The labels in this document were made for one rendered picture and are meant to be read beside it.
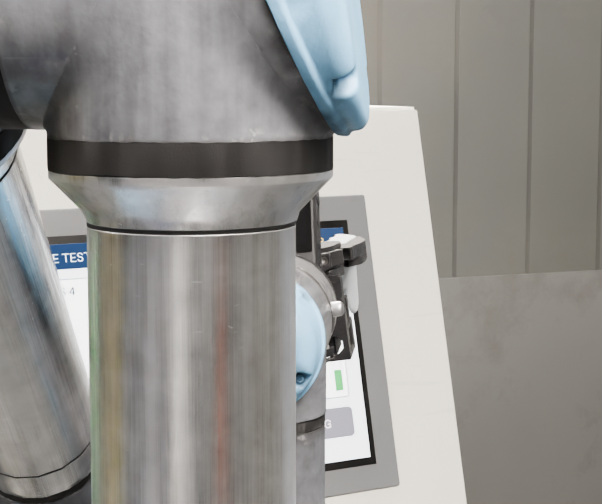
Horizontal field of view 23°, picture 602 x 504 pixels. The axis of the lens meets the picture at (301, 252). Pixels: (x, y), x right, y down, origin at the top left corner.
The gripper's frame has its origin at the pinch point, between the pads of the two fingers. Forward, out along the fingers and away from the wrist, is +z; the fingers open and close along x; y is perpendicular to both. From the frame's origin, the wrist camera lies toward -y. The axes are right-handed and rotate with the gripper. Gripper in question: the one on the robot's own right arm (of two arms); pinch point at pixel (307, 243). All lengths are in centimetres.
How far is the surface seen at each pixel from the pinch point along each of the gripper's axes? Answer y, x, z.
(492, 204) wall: 20, 19, 242
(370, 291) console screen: 12, 0, 57
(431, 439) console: 31, 5, 57
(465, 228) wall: 25, 12, 239
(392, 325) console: 17, 2, 58
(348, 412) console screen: 25, -4, 51
